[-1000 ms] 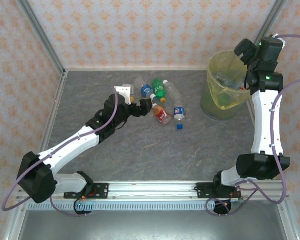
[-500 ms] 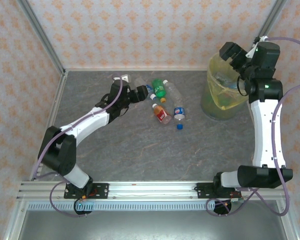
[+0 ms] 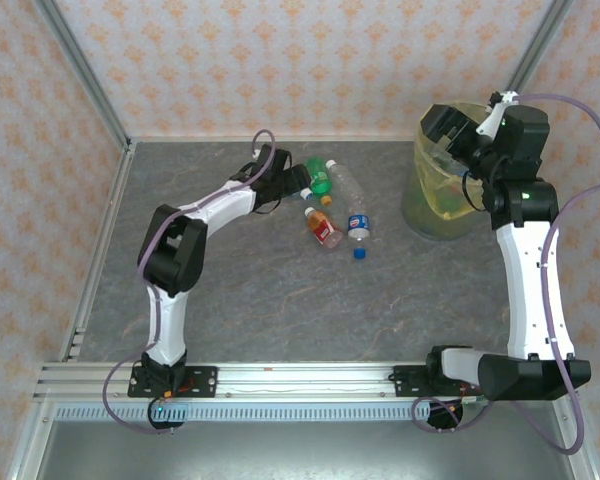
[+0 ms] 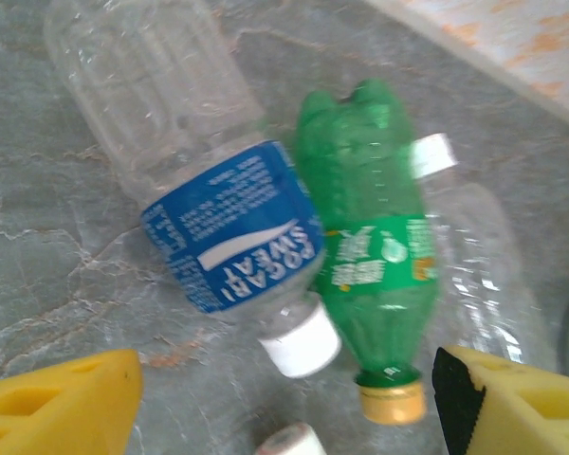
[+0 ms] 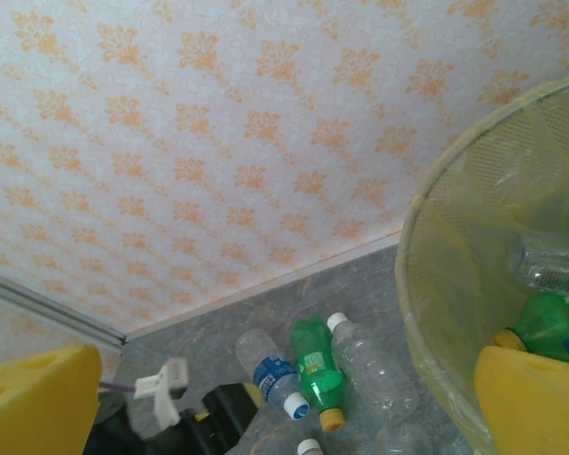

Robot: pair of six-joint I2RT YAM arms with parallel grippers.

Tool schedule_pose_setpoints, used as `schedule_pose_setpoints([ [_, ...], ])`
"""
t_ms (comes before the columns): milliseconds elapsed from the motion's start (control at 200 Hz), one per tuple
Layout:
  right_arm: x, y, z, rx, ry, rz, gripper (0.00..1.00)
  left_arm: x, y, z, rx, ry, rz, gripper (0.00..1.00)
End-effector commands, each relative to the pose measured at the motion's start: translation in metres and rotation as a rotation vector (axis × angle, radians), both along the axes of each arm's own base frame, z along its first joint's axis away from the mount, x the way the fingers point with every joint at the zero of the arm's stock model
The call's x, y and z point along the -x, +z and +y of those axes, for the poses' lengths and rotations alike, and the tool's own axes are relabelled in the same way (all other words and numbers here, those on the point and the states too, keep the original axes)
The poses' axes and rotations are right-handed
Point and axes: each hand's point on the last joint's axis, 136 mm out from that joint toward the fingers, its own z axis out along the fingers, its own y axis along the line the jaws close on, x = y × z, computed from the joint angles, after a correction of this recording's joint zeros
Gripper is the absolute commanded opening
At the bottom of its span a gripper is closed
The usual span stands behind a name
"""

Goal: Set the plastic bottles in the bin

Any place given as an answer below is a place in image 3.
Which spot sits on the loose blue bottle cap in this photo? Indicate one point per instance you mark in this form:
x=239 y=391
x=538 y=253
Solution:
x=360 y=254

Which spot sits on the bin with yellow bag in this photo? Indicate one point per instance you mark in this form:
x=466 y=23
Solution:
x=430 y=210

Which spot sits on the aluminium mounting rail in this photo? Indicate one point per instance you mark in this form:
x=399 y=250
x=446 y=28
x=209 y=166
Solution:
x=305 y=382

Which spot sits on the aluminium frame post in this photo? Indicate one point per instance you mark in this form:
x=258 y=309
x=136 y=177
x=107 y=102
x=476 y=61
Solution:
x=87 y=75
x=537 y=45

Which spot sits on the aluminium table side rail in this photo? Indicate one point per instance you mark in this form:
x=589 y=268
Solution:
x=106 y=225

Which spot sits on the grey metal panel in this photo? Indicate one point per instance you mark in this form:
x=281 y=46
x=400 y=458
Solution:
x=305 y=450

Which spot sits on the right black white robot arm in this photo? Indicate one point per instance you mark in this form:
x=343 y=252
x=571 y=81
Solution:
x=530 y=290

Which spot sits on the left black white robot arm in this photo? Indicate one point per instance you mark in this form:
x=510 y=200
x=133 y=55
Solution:
x=172 y=325

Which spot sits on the clear unlabelled bottle white cap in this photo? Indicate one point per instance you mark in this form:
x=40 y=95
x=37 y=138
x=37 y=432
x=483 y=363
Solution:
x=347 y=185

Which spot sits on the green bottle orange cap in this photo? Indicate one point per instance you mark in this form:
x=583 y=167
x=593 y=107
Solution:
x=320 y=177

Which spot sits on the orange drink bottle red label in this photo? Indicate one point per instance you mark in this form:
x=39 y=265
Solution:
x=324 y=231

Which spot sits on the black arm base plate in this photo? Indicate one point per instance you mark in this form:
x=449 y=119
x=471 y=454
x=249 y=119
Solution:
x=410 y=381
x=205 y=381

